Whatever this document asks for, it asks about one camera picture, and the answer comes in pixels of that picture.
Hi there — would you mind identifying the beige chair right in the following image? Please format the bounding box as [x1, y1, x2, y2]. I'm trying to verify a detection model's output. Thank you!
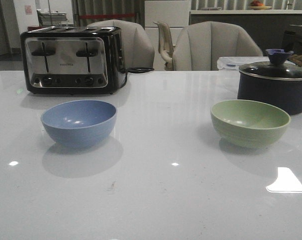
[172, 21, 263, 71]

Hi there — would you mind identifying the dark blue pot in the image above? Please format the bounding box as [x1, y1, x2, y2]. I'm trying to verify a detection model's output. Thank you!
[237, 73, 302, 115]

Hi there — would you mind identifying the white cabinet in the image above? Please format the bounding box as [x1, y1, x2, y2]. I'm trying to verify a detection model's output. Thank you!
[144, 0, 191, 71]

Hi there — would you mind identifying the glass pot lid blue knob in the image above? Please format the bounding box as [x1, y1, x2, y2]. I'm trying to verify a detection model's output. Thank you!
[238, 48, 302, 81]

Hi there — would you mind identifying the fruit plate on counter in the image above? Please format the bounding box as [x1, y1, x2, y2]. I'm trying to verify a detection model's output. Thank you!
[249, 0, 271, 10]

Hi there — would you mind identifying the cream office chair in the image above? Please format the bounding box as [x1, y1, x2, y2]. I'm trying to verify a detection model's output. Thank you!
[153, 21, 174, 71]

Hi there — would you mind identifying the clear plastic container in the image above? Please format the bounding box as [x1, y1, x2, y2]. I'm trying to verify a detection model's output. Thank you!
[217, 56, 298, 70]

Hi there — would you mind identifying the black and chrome toaster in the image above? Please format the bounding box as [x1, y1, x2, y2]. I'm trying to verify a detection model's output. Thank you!
[20, 26, 127, 95]

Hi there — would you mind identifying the beige chair left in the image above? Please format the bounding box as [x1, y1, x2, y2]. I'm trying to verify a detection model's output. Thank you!
[88, 19, 155, 68]

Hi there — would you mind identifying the beige chair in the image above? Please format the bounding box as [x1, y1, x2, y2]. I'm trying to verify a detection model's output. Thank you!
[88, 19, 155, 68]
[172, 21, 263, 71]

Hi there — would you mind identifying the green bowl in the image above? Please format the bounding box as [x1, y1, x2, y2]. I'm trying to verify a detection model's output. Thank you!
[210, 99, 291, 149]

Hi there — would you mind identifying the blue bowl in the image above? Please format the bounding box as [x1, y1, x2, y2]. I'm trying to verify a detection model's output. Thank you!
[41, 99, 117, 149]

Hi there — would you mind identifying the black toaster power cord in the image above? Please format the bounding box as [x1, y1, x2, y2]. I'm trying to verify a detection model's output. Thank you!
[119, 66, 155, 90]

